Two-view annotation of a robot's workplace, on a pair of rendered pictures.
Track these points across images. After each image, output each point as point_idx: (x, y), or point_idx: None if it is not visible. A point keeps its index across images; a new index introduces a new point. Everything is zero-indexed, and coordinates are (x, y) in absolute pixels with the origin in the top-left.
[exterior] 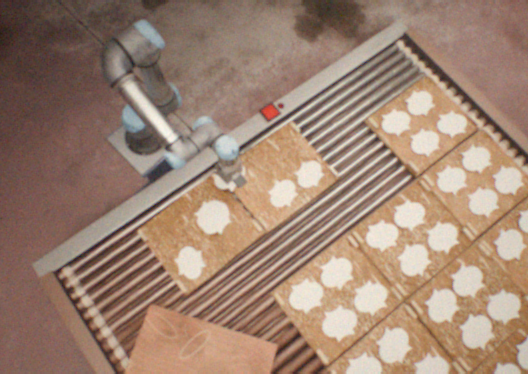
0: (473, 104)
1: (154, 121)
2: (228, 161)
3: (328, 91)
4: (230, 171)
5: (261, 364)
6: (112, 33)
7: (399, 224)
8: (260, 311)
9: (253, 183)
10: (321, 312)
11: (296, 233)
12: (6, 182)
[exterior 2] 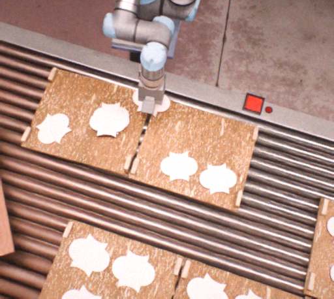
0: None
1: None
2: (143, 69)
3: (322, 143)
4: (144, 86)
5: None
6: None
7: None
8: (47, 221)
9: (169, 134)
10: (81, 282)
11: (149, 206)
12: None
